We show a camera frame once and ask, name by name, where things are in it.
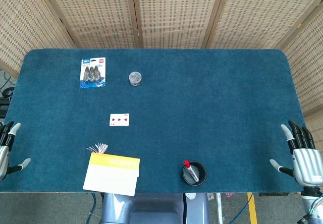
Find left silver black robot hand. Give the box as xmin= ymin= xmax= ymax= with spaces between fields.
xmin=0 ymin=121 xmax=31 ymax=182

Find wrist cable bundle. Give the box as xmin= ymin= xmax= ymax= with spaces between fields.
xmin=297 ymin=193 xmax=323 ymax=224

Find red capped white marker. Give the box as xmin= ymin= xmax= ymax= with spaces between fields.
xmin=183 ymin=159 xmax=199 ymax=183

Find yellow white paper envelope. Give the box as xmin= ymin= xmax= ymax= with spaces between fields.
xmin=82 ymin=152 xmax=141 ymax=197

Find black round cup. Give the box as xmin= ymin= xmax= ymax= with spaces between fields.
xmin=182 ymin=160 xmax=207 ymax=187

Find three of hearts card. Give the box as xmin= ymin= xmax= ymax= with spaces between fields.
xmin=109 ymin=113 xmax=130 ymax=127

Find blue binder clip blister pack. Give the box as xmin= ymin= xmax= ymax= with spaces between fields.
xmin=79 ymin=57 xmax=107 ymax=89

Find bundle of coloured strands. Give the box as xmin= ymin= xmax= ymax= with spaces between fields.
xmin=86 ymin=144 xmax=109 ymax=155

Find blue felt table mat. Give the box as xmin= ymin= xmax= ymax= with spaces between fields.
xmin=0 ymin=48 xmax=307 ymax=194

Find round clear paper clip tub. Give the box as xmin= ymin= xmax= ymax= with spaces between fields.
xmin=128 ymin=71 xmax=142 ymax=87

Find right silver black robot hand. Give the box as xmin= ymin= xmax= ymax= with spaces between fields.
xmin=269 ymin=120 xmax=323 ymax=186

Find black floor cables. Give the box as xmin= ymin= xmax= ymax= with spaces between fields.
xmin=0 ymin=69 xmax=14 ymax=101

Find black floor box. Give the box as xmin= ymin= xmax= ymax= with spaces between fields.
xmin=0 ymin=99 xmax=11 ymax=119

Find blue cable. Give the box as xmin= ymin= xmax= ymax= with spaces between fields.
xmin=87 ymin=193 xmax=98 ymax=224
xmin=232 ymin=196 xmax=253 ymax=224

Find grey robot torso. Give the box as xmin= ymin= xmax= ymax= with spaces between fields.
xmin=100 ymin=192 xmax=210 ymax=224

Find woven bamboo folding screen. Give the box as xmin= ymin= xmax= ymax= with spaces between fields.
xmin=0 ymin=0 xmax=323 ymax=144

